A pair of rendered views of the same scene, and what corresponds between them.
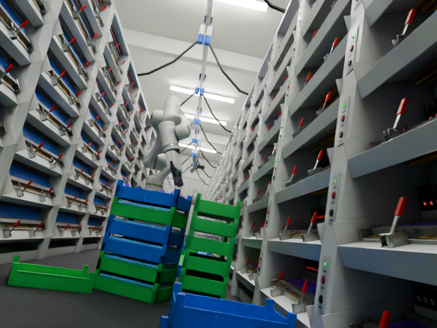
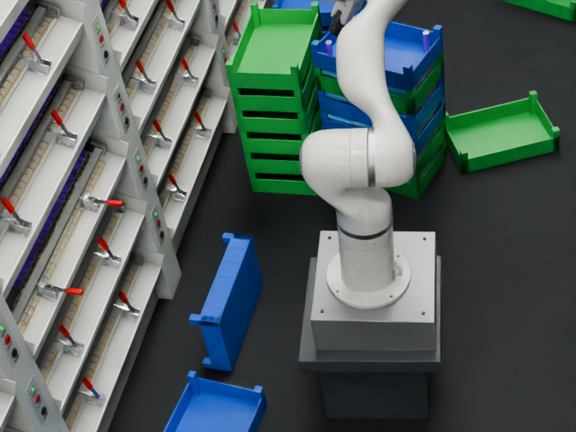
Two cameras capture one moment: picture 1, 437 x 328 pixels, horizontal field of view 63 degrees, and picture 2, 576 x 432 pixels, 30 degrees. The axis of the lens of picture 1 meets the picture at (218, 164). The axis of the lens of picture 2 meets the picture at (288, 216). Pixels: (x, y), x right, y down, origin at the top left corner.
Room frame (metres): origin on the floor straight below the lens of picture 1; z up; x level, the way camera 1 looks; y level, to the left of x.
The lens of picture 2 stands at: (3.98, 0.88, 2.20)
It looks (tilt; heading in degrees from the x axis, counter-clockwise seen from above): 45 degrees down; 203
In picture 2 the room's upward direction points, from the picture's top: 11 degrees counter-clockwise
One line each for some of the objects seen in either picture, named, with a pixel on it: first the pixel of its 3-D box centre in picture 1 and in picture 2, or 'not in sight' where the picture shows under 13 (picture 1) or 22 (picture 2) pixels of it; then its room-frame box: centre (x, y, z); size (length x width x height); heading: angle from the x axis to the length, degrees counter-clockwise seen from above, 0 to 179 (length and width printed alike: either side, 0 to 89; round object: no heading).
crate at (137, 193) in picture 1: (155, 196); (377, 46); (1.67, 0.26, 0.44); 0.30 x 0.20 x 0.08; 74
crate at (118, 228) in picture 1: (147, 230); (381, 92); (1.67, 0.26, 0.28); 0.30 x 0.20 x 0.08; 74
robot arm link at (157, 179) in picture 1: (161, 170); (346, 179); (2.45, 0.38, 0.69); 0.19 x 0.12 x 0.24; 101
